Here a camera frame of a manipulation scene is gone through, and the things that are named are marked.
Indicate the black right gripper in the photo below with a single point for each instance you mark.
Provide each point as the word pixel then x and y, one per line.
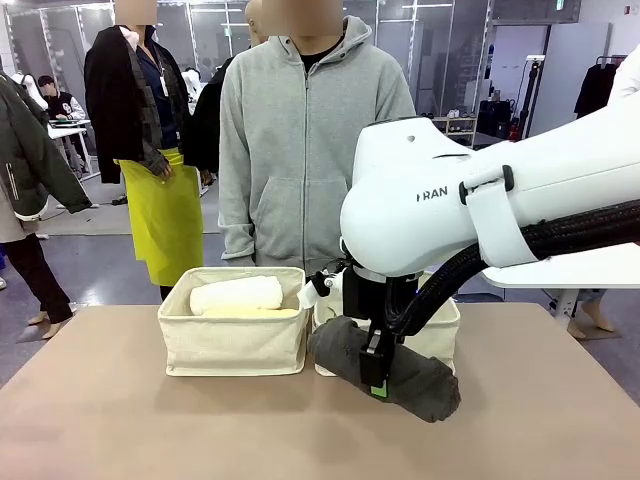
pixel 357 295

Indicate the dark grey towel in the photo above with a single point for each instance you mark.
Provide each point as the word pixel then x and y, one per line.
pixel 415 385

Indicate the yellow towel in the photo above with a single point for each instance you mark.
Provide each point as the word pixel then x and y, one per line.
pixel 260 312

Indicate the cream towel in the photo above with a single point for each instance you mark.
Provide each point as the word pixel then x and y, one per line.
pixel 235 295

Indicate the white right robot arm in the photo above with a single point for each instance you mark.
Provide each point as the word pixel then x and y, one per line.
pixel 400 225

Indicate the hand of yellow skirt person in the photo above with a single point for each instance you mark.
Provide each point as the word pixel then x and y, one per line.
pixel 165 171

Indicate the beige fabric basket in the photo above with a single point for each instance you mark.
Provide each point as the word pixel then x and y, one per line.
pixel 445 325
pixel 235 345

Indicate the white side table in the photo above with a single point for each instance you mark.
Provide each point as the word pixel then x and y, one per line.
pixel 550 275

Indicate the person in grey zip hoodie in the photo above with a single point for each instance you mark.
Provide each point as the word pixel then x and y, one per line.
pixel 300 165

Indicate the white shoe rack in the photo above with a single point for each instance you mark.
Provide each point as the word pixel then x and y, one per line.
pixel 457 122

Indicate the person black coat yellow skirt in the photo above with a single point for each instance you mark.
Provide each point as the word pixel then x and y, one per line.
pixel 160 215

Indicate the black cases stack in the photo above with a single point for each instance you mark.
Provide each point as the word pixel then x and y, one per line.
pixel 495 117

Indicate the bald person in black clothes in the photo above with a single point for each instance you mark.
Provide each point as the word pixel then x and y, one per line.
pixel 205 125

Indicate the black tripod pole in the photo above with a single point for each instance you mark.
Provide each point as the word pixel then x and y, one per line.
pixel 530 100

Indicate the white mannequin torso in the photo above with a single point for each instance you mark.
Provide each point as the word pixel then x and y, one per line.
pixel 192 87
pixel 27 87

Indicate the hanging black garment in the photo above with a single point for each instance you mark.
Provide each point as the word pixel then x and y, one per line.
pixel 592 92

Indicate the white background desk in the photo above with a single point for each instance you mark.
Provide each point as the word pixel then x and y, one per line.
pixel 70 131

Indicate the black clothes rack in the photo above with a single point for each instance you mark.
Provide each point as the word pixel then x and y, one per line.
pixel 607 61

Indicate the person in dark green jacket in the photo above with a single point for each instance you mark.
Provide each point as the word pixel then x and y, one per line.
pixel 25 165

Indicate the seated person in varsity jacket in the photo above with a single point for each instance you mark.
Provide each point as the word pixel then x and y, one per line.
pixel 62 102

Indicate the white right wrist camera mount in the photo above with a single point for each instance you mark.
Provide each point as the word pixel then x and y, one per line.
pixel 315 292

